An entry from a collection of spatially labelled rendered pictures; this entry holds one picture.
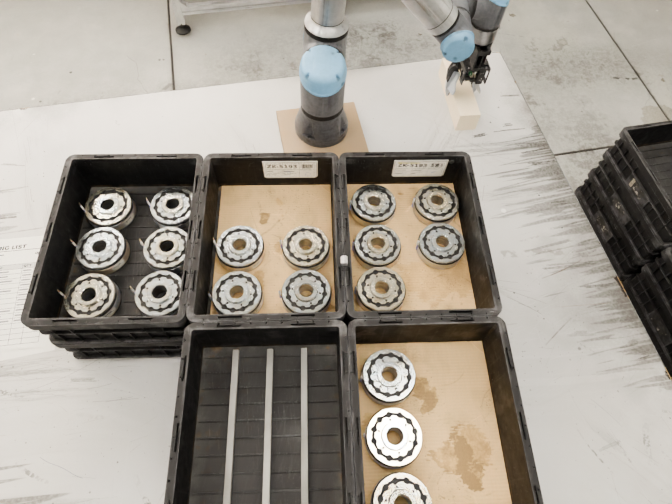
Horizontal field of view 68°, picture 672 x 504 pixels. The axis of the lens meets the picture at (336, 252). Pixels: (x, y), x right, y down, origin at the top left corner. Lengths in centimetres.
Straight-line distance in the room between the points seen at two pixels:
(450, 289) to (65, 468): 87
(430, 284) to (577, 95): 199
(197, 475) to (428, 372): 47
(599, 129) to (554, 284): 157
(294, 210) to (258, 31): 192
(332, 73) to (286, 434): 83
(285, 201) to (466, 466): 68
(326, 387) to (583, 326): 65
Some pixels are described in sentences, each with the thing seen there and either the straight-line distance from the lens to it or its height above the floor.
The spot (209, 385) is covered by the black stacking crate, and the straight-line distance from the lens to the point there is 102.
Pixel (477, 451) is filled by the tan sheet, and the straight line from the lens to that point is 102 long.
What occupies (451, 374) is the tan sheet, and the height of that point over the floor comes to 83.
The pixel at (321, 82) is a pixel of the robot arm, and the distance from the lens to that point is 127.
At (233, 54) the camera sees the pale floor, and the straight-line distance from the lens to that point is 285.
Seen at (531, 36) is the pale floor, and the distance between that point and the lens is 318.
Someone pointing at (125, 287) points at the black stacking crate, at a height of 83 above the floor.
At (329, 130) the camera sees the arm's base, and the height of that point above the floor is 78.
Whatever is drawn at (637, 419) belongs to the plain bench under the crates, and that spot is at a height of 70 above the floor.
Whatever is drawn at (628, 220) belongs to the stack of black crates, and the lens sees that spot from 195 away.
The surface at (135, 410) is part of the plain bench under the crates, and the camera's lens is 119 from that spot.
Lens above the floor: 180
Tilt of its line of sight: 61 degrees down
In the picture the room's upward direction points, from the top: 4 degrees clockwise
